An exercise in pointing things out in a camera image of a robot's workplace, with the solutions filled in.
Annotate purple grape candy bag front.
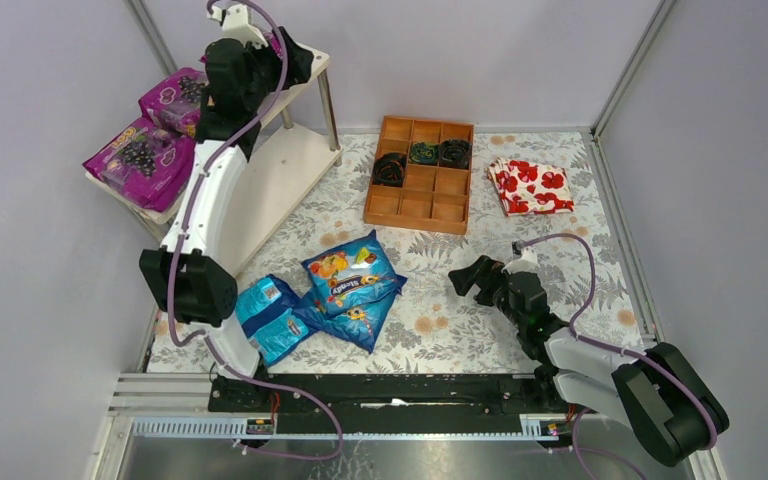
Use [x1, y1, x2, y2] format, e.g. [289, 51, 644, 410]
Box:
[138, 67, 208, 138]

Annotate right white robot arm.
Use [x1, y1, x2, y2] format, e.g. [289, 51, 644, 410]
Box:
[448, 255, 730, 466]

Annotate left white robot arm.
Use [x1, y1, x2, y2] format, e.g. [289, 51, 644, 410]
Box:
[139, 27, 341, 377]

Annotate white two-tier shelf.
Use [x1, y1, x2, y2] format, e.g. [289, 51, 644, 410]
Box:
[85, 42, 344, 276]

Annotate blue fruit candy bag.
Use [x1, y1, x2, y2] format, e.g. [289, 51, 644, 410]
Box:
[301, 229, 405, 317]

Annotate blue candy bag underneath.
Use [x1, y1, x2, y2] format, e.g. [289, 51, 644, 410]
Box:
[294, 275, 407, 354]

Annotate purple grape candy bag stack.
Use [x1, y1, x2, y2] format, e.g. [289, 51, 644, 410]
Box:
[83, 117, 195, 212]

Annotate floral table mat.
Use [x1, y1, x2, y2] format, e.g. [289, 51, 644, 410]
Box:
[147, 131, 656, 376]

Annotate red floral folded cloth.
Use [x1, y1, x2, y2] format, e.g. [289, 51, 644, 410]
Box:
[485, 158, 575, 217]

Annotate orange wooden compartment tray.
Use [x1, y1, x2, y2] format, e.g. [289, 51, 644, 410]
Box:
[363, 115, 474, 235]

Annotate black rolled item right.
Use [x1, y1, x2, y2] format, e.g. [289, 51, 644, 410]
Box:
[438, 139, 472, 170]

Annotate black rolled item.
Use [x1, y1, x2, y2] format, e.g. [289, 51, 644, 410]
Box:
[371, 152, 407, 188]
[438, 139, 472, 170]

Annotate dark green rolled item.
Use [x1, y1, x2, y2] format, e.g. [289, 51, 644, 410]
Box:
[408, 142, 439, 166]

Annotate black rolled item left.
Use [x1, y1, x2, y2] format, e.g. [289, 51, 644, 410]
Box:
[371, 152, 407, 188]

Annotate teal blue snack bag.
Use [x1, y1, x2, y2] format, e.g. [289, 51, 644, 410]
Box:
[235, 275, 315, 367]

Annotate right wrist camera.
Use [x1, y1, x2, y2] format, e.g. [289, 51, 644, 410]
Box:
[503, 241, 539, 274]

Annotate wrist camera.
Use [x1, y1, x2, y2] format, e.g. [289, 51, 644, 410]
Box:
[207, 3, 268, 48]
[503, 241, 539, 274]

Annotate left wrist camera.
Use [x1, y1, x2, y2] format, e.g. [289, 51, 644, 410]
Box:
[207, 3, 268, 48]

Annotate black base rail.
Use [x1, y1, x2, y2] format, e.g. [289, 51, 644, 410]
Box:
[208, 374, 579, 436]

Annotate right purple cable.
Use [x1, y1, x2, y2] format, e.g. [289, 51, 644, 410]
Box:
[513, 233, 720, 480]

